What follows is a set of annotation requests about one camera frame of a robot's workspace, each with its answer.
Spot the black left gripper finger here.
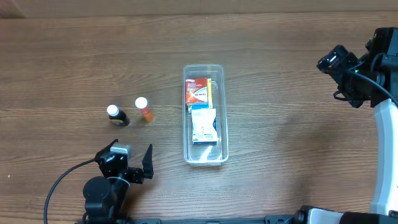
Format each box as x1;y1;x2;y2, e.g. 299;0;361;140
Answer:
142;144;154;179
104;139;118;151

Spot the dark syrup bottle white cap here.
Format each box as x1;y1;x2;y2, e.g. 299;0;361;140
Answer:
106;105;130;126

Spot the orange tablet tube white cap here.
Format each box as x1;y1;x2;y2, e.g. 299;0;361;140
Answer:
135;96;153;122

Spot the white blue medicine box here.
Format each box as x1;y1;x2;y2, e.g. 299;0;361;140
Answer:
191;108;218;144

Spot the blue yellow VapoDrops box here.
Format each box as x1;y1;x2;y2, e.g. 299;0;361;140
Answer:
186;78;213;113

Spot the red white medicine box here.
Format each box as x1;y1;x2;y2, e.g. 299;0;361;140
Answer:
185;78;208;105

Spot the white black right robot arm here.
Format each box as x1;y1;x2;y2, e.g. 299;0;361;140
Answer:
288;27;397;224

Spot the clear plastic container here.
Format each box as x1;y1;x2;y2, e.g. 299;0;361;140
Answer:
182;64;229;166

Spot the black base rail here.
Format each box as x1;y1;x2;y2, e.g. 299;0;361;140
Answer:
127;215;294;224

